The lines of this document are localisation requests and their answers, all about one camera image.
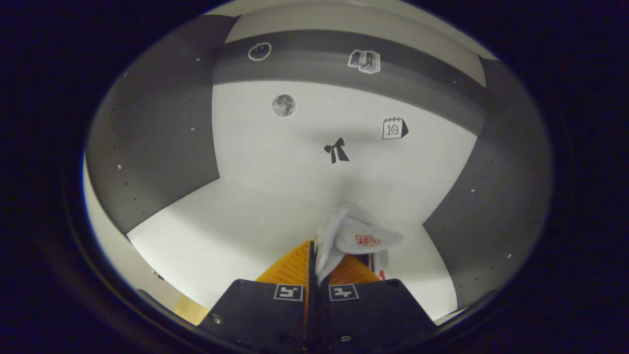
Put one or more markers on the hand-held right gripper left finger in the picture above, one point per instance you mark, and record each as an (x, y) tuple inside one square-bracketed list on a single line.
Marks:
[(260, 314)]

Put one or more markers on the white canvas shoe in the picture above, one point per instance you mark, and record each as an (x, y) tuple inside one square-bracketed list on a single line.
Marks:
[(354, 236)]

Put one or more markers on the white grey shoe cabinet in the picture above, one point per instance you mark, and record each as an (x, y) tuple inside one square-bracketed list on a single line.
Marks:
[(162, 123)]

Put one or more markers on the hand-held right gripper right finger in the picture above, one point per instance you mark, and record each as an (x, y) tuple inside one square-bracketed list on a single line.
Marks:
[(373, 309)]

